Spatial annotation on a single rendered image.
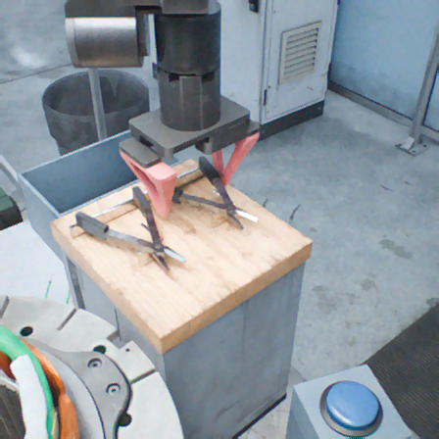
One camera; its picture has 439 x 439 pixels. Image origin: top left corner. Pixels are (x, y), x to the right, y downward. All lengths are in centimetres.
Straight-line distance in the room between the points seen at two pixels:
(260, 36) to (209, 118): 204
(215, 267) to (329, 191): 196
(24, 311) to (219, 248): 19
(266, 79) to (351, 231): 84
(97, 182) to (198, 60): 32
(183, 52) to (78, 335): 24
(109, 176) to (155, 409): 42
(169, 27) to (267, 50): 210
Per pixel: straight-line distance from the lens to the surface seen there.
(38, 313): 46
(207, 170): 59
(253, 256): 53
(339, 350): 183
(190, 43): 46
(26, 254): 100
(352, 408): 46
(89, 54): 47
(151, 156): 50
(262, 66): 259
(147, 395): 39
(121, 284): 50
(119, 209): 57
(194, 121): 49
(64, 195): 72
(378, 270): 211
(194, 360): 53
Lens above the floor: 142
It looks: 39 degrees down
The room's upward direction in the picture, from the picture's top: straight up
